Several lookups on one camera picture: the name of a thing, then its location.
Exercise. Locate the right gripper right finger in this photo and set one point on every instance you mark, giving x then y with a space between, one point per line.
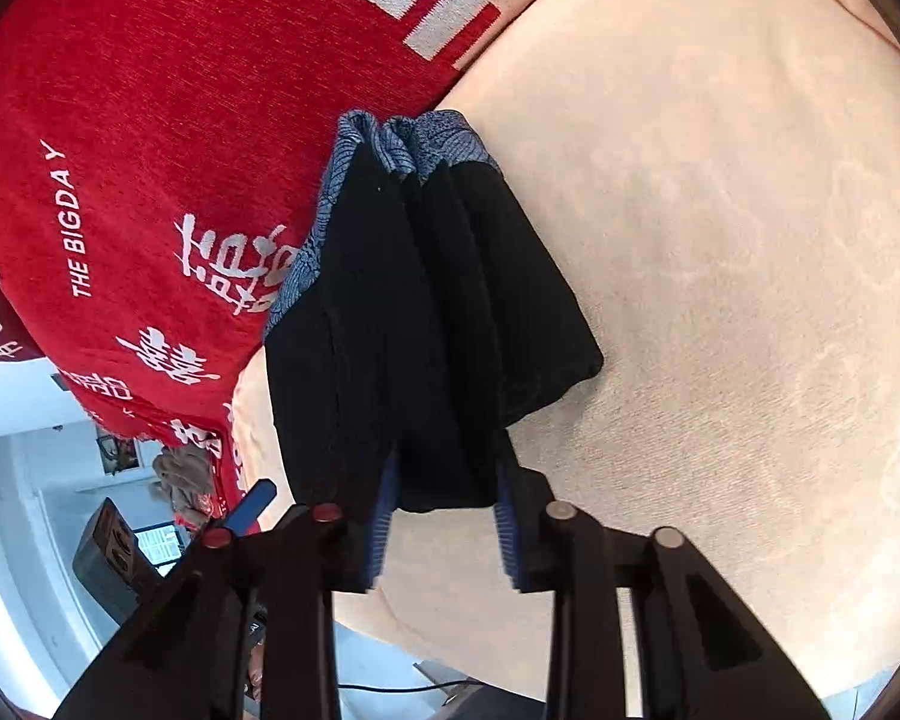
701 652

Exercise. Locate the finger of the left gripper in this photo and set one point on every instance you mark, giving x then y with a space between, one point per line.
244 518

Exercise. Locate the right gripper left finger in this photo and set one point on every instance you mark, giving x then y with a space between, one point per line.
185 652

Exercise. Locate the black pants with grey waistband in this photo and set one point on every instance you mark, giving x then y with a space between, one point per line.
422 318

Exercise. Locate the beige plush toy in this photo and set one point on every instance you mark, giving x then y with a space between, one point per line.
185 477

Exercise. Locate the red blanket with white characters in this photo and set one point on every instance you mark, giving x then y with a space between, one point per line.
159 165

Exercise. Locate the peach sofa cushion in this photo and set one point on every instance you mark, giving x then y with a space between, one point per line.
719 181

